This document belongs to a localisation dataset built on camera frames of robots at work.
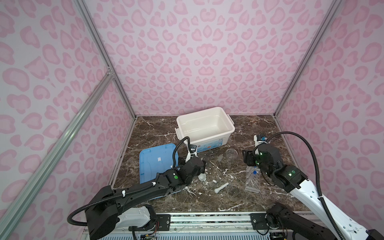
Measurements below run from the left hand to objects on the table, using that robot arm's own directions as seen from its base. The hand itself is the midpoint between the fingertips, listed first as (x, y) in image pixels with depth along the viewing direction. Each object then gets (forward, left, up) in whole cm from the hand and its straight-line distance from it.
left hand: (197, 156), depth 79 cm
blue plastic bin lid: (+6, +28, -16) cm, 33 cm away
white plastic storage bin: (+29, -8, -14) cm, 33 cm away
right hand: (-1, -25, +6) cm, 26 cm away
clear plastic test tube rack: (-10, -29, -7) cm, 32 cm away
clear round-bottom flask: (+7, -21, -11) cm, 25 cm away
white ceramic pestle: (-14, -10, -14) cm, 22 cm away
